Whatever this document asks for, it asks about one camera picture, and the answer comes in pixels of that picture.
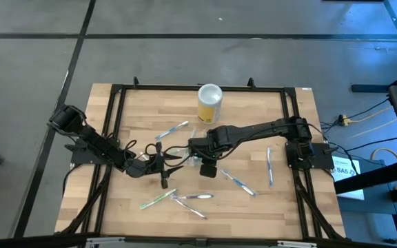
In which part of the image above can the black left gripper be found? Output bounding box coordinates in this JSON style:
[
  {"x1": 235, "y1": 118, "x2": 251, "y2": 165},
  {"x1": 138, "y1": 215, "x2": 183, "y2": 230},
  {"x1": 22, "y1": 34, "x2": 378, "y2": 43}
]
[{"x1": 145, "y1": 143, "x2": 185, "y2": 189}]

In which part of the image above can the black aluminium table frame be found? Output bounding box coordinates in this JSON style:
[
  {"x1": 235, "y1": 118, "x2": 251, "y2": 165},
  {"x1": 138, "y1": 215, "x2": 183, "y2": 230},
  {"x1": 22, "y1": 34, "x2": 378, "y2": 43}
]
[{"x1": 54, "y1": 76, "x2": 347, "y2": 242}]

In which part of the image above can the cream cable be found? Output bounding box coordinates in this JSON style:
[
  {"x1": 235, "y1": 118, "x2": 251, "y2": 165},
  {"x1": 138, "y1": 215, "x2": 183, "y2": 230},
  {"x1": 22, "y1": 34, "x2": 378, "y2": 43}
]
[{"x1": 349, "y1": 105, "x2": 397, "y2": 138}]

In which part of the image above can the white SA5 sign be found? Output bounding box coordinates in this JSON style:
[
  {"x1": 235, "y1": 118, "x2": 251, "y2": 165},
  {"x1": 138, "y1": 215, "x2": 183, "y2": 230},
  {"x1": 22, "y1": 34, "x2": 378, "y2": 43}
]
[{"x1": 331, "y1": 155, "x2": 365, "y2": 201}]

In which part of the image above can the coiled orange cable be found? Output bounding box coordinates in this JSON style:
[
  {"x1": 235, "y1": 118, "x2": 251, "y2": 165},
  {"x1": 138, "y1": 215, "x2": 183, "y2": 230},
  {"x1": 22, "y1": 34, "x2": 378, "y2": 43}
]
[{"x1": 370, "y1": 147, "x2": 397, "y2": 163}]

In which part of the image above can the silver corner bracket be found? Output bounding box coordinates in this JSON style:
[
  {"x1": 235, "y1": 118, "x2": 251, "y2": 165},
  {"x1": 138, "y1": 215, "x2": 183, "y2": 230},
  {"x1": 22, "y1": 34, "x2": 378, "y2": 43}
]
[
  {"x1": 276, "y1": 240, "x2": 318, "y2": 248},
  {"x1": 85, "y1": 236, "x2": 126, "y2": 246}
]

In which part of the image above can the black metal beam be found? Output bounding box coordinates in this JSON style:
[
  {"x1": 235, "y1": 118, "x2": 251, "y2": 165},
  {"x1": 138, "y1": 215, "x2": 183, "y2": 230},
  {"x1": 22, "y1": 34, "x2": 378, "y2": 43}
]
[{"x1": 334, "y1": 158, "x2": 397, "y2": 196}]

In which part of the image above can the long black cable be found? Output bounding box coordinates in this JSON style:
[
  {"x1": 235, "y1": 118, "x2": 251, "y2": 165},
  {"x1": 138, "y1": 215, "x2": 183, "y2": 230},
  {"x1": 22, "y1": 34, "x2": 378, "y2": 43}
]
[{"x1": 329, "y1": 133, "x2": 397, "y2": 153}]

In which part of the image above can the black floor bar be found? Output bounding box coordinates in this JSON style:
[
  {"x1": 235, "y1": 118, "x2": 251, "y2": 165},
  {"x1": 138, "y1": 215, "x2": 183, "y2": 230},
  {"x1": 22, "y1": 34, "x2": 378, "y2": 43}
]
[{"x1": 351, "y1": 83, "x2": 392, "y2": 94}]

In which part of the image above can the yellow canister with white lid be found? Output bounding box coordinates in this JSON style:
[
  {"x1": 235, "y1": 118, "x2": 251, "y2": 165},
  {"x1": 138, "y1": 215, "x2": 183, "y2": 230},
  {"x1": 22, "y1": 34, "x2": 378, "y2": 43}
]
[{"x1": 196, "y1": 83, "x2": 224, "y2": 125}]

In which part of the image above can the clear acrylic organizer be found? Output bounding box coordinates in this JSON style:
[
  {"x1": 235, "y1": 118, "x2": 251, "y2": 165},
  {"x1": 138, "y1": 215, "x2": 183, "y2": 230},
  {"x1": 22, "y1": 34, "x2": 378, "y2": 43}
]
[{"x1": 183, "y1": 154, "x2": 203, "y2": 168}]

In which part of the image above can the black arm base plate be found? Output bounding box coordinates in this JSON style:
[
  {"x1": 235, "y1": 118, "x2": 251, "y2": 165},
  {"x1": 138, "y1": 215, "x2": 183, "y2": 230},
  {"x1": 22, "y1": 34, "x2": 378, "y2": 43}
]
[
  {"x1": 285, "y1": 141, "x2": 336, "y2": 170},
  {"x1": 70, "y1": 137, "x2": 119, "y2": 165}
]

